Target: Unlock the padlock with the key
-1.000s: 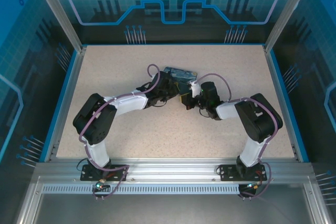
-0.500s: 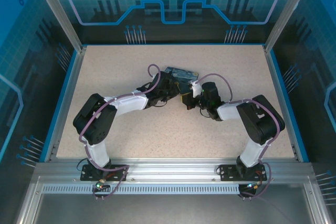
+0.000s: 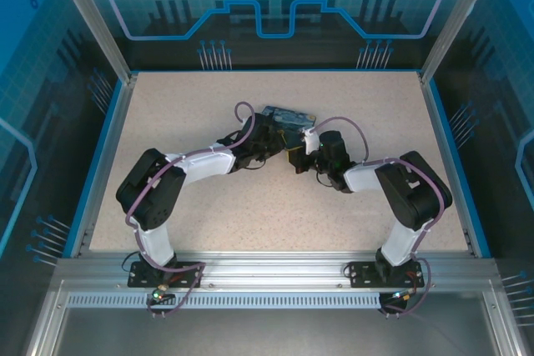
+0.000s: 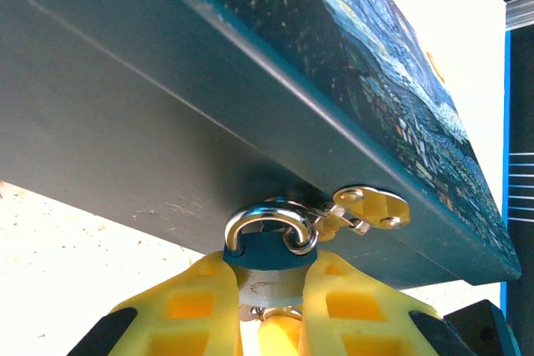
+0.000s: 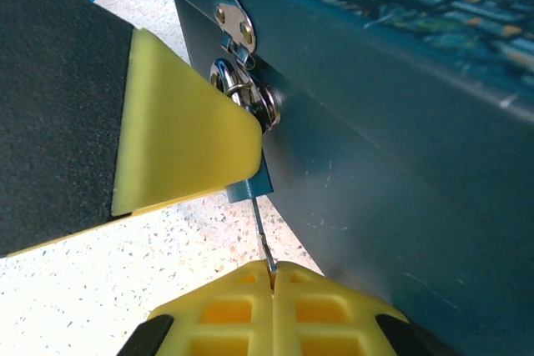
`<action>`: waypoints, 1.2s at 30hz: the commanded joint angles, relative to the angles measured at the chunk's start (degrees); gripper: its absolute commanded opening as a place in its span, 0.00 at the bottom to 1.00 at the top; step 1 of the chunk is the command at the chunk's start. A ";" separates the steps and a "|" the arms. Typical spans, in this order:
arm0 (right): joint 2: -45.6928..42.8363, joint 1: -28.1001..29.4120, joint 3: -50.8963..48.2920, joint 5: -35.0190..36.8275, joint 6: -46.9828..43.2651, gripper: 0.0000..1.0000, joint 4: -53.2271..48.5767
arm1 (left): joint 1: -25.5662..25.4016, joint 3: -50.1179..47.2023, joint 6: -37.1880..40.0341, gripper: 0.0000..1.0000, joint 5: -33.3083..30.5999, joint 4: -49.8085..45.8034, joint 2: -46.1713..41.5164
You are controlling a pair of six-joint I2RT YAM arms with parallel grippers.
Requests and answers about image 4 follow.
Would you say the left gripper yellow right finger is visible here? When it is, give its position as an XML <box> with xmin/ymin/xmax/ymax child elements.
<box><xmin>298</xmin><ymin>247</ymin><xmax>466</xmax><ymax>356</ymax></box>

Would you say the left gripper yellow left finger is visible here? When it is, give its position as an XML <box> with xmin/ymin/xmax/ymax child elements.
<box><xmin>68</xmin><ymin>250</ymin><xmax>245</xmax><ymax>356</ymax></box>

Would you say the small blue padlock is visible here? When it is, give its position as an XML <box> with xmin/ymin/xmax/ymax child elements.
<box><xmin>223</xmin><ymin>201</ymin><xmax>320</xmax><ymax>308</ymax></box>

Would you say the dark teal painted box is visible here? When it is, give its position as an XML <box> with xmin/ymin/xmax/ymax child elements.
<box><xmin>0</xmin><ymin>0</ymin><xmax>523</xmax><ymax>290</ymax></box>

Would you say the gold box hasp latch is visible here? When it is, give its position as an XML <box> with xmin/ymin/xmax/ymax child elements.
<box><xmin>308</xmin><ymin>184</ymin><xmax>412</xmax><ymax>244</ymax></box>

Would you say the blue table edge strip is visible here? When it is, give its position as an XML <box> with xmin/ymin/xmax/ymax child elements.
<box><xmin>498</xmin><ymin>26</ymin><xmax>516</xmax><ymax>319</ymax></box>

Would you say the aluminium frame post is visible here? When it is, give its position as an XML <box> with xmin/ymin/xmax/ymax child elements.
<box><xmin>503</xmin><ymin>0</ymin><xmax>534</xmax><ymax>28</ymax></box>

